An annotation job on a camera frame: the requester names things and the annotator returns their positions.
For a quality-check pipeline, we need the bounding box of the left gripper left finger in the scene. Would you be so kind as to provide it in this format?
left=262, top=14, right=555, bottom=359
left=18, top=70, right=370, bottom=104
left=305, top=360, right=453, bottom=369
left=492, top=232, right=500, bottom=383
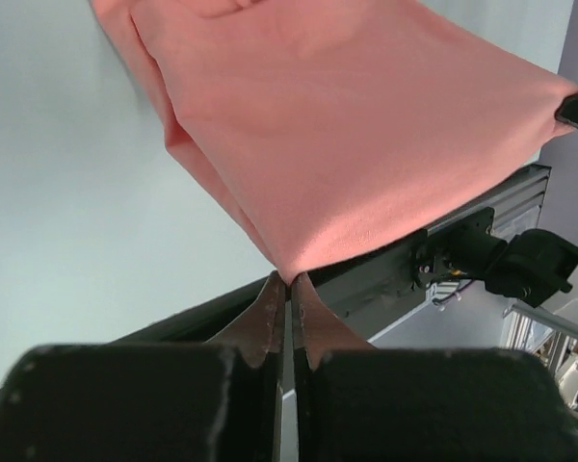
left=0, top=273, right=285, bottom=461

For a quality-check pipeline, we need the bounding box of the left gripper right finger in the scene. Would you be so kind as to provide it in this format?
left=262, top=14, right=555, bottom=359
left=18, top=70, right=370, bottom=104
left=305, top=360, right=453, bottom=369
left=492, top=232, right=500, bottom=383
left=291, top=274, right=578, bottom=461

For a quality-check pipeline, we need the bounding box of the light pink t-shirt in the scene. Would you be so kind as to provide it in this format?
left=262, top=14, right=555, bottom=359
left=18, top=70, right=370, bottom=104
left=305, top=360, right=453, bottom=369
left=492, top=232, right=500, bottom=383
left=92, top=1, right=578, bottom=281

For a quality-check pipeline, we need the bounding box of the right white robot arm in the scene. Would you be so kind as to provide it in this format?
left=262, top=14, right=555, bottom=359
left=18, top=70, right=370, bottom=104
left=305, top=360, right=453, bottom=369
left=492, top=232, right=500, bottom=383
left=484, top=93, right=578, bottom=308

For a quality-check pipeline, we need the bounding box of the aluminium frame rail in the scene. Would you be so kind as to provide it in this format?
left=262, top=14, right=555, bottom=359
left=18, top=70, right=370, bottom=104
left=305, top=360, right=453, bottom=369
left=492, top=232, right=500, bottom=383
left=427, top=164, right=551, bottom=241

